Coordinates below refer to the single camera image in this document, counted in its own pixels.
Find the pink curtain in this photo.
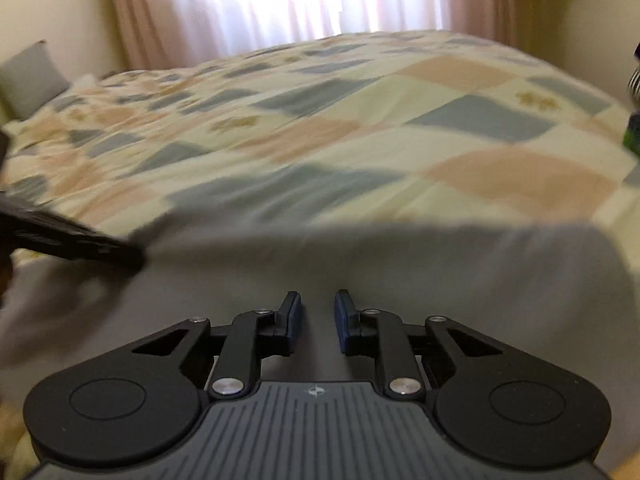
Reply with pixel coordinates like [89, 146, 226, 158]
[102, 0, 526, 71]

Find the grey pillow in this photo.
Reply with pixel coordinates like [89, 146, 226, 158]
[0, 41, 70, 122]

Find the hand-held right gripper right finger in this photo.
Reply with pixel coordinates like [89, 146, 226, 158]
[333, 289, 507, 402]

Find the white sheer curtain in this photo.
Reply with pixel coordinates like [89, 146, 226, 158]
[155, 0, 453, 56]

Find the patchwork bed cover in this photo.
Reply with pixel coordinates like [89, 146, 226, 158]
[0, 30, 640, 271]

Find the green object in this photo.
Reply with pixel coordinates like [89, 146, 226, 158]
[621, 114, 640, 155]

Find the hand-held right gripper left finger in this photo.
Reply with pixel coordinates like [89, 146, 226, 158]
[132, 290, 304, 402]

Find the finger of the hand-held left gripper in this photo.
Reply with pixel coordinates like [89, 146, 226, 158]
[0, 194, 147, 272]

